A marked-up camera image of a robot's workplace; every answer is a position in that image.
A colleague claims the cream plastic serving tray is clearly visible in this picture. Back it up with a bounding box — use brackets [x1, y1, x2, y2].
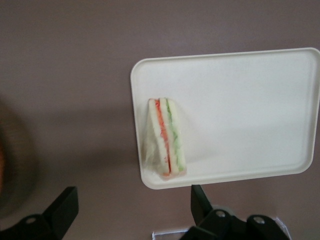
[129, 47, 320, 190]

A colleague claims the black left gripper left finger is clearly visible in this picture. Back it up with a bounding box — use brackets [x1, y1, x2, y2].
[0, 186, 80, 240]

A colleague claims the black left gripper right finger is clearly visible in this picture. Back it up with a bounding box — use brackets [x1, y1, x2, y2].
[184, 184, 248, 240]

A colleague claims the round brown wicker basket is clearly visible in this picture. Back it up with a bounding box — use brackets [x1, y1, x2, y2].
[0, 94, 41, 218]

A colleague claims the triangle sandwich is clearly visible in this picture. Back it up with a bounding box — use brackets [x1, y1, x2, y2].
[141, 97, 188, 181]

